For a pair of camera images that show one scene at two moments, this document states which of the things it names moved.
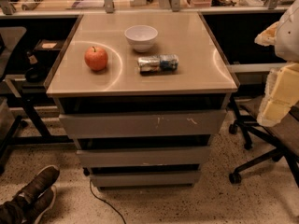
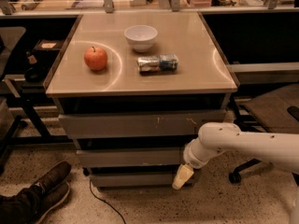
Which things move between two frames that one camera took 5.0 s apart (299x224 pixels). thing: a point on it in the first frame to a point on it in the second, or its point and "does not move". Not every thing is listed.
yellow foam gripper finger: (281, 93) to (196, 155)
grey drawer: (150, 157) does not move
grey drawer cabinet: (143, 94) does not move
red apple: (96, 58) does not move
